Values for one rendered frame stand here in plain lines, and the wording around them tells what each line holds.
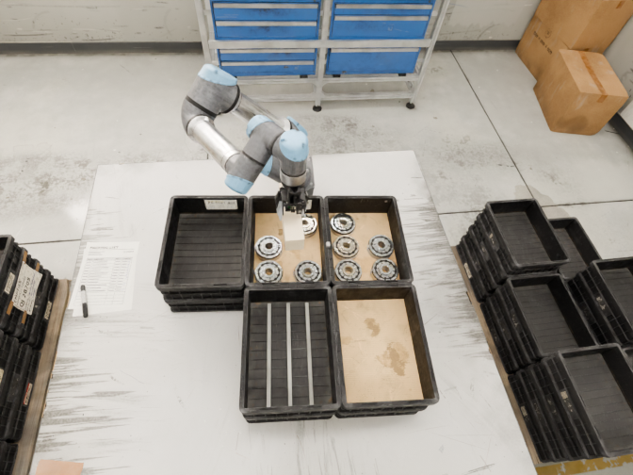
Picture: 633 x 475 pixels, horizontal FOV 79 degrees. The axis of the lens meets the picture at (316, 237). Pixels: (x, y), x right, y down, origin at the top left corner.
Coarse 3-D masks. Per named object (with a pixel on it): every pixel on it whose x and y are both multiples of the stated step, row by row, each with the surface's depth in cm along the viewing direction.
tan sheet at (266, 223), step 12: (264, 216) 160; (276, 216) 160; (264, 228) 157; (276, 228) 157; (312, 240) 155; (288, 252) 151; (300, 252) 152; (312, 252) 152; (288, 264) 148; (288, 276) 146
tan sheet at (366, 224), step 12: (360, 216) 164; (372, 216) 164; (384, 216) 165; (360, 228) 160; (372, 228) 161; (384, 228) 161; (360, 240) 157; (360, 252) 154; (336, 264) 150; (360, 264) 151; (372, 264) 151; (396, 264) 152
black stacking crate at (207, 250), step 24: (192, 216) 157; (216, 216) 158; (240, 216) 159; (168, 240) 141; (192, 240) 151; (216, 240) 152; (240, 240) 153; (168, 264) 140; (192, 264) 146; (216, 264) 146; (240, 264) 147
